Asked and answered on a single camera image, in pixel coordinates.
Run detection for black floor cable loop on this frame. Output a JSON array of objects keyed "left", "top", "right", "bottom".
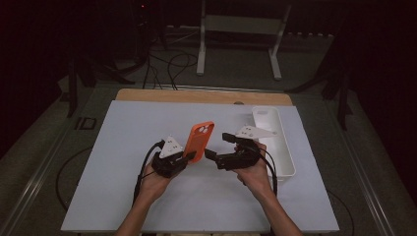
[
  {"left": 54, "top": 146, "right": 95, "bottom": 211},
  {"left": 327, "top": 189, "right": 356, "bottom": 236}
]

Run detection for right hand-held gripper cable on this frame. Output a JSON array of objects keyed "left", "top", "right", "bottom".
[{"left": 258, "top": 147, "right": 279, "bottom": 198}]

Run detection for orange phone case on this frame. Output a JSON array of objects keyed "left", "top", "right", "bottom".
[{"left": 182, "top": 120, "right": 215, "bottom": 164}]

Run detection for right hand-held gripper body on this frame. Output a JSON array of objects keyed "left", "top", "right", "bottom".
[{"left": 215, "top": 125, "right": 278, "bottom": 171}]

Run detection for left hand-held gripper cable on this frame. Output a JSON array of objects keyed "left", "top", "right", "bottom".
[{"left": 132, "top": 140, "right": 165, "bottom": 207}]

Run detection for hand-held gripper cable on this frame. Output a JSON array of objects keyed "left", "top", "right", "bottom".
[
  {"left": 132, "top": 140, "right": 165, "bottom": 207},
  {"left": 258, "top": 147, "right": 279, "bottom": 198}
]

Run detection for black floor cables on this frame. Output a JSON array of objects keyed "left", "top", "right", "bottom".
[{"left": 142, "top": 51, "right": 200, "bottom": 91}]

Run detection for long white tray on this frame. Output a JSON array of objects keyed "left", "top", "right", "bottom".
[{"left": 251, "top": 105, "right": 297, "bottom": 182}]

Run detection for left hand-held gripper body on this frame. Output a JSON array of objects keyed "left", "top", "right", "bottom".
[{"left": 150, "top": 135, "right": 190, "bottom": 179}]

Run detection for black tripod stand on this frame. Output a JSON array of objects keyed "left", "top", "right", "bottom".
[{"left": 284, "top": 30, "right": 354, "bottom": 132}]

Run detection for person's right hand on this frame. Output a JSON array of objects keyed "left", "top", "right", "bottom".
[{"left": 233, "top": 141, "right": 275, "bottom": 198}]

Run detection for white metal stand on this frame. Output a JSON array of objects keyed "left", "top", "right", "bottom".
[{"left": 196, "top": 0, "right": 293, "bottom": 82}]

